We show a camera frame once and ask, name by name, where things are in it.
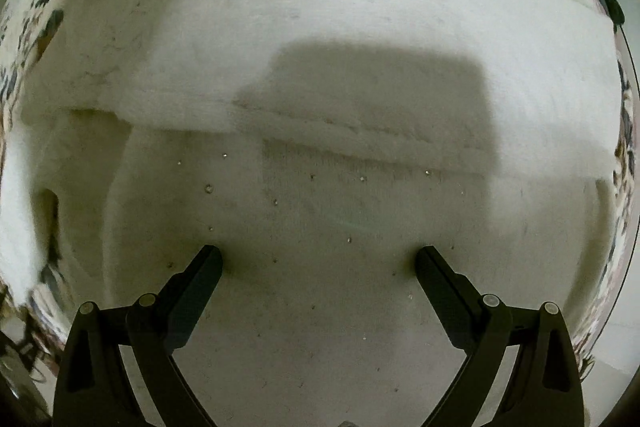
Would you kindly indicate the floral printed bedsheet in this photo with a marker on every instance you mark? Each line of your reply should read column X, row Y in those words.
column 31, row 32

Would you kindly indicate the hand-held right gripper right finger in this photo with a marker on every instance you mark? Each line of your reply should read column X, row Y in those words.
column 436, row 274

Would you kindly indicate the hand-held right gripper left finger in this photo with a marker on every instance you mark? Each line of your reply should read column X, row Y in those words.
column 202, row 274

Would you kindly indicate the white dotted fleece garment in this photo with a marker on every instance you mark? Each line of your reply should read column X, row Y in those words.
column 320, row 57

